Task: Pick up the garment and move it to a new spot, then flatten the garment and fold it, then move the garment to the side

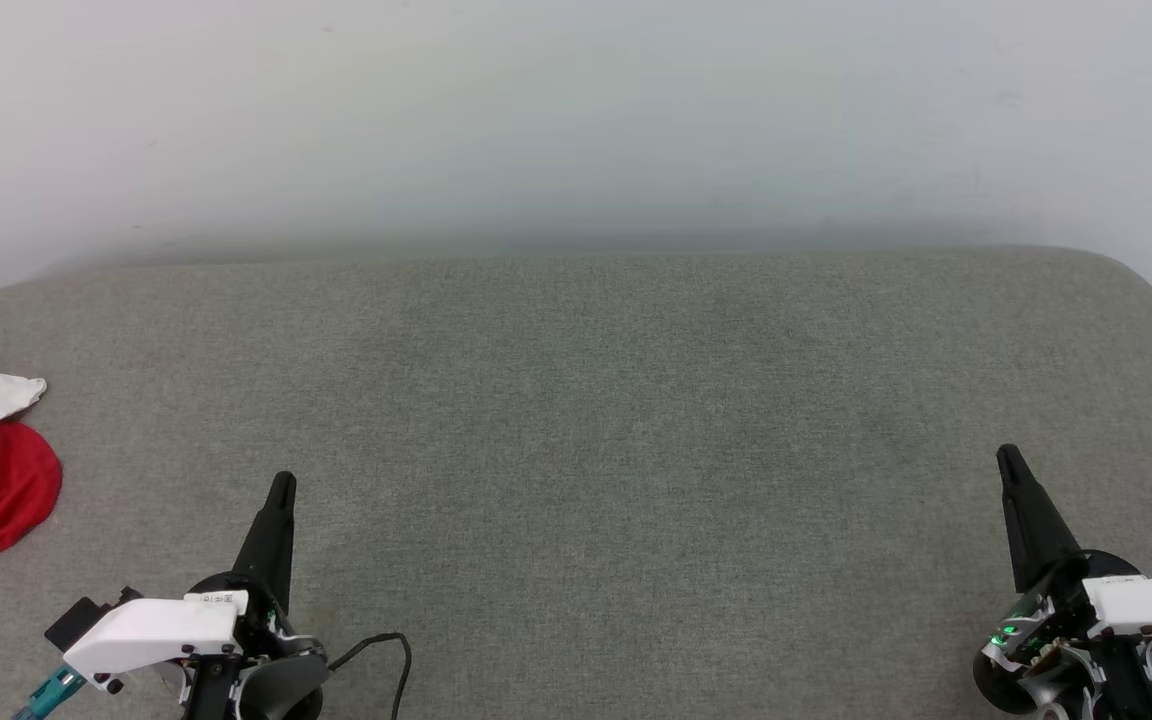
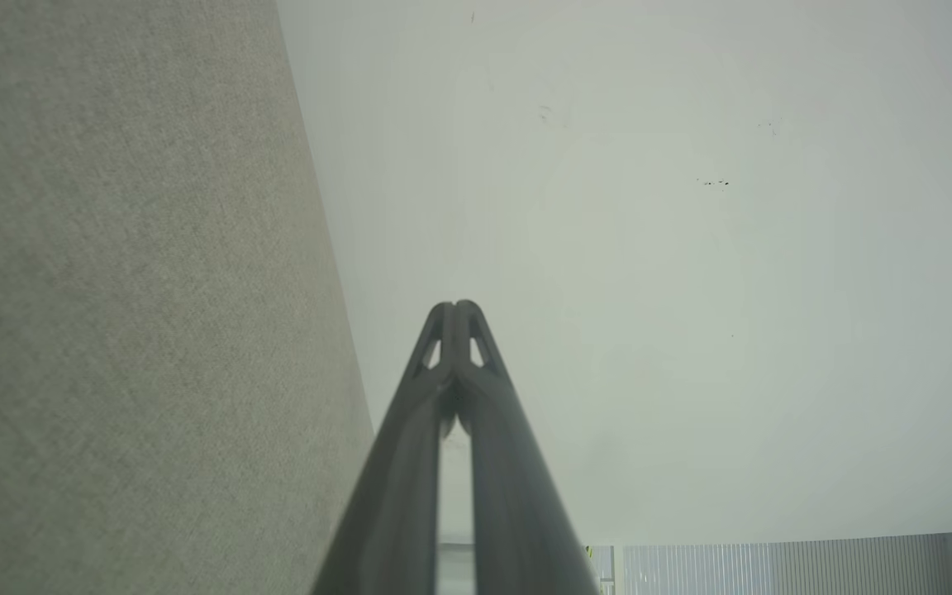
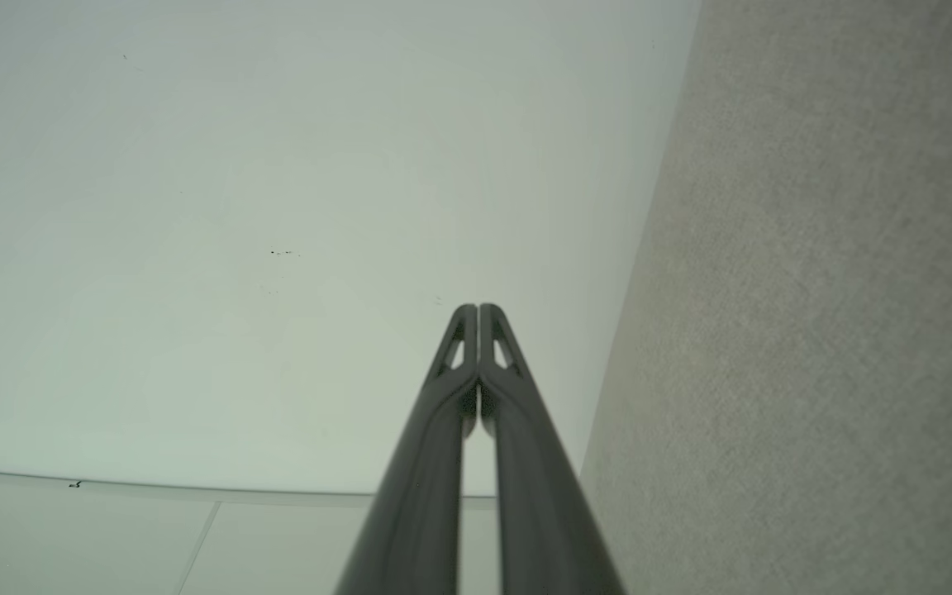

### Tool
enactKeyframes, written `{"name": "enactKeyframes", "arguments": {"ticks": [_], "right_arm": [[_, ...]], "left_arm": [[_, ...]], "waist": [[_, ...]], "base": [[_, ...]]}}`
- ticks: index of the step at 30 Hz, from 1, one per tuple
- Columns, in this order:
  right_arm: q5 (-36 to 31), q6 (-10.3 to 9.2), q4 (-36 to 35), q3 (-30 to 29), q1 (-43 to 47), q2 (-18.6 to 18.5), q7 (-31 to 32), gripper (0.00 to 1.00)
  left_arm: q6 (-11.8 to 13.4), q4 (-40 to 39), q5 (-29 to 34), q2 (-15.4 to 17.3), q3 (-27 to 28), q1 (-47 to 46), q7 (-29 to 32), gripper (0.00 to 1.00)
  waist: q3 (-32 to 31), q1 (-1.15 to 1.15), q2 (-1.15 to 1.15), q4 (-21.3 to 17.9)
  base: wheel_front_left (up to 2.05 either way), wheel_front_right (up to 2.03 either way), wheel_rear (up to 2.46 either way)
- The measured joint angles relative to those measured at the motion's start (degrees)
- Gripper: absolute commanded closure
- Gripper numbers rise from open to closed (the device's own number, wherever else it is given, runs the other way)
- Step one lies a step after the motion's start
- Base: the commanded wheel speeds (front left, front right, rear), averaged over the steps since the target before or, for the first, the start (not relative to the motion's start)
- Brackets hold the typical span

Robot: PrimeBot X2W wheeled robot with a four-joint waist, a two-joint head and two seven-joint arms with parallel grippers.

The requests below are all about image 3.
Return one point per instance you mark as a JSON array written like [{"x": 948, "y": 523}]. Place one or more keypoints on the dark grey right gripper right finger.
[{"x": 542, "y": 496}]

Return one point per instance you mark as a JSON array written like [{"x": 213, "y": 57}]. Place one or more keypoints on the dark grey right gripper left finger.
[{"x": 418, "y": 496}]

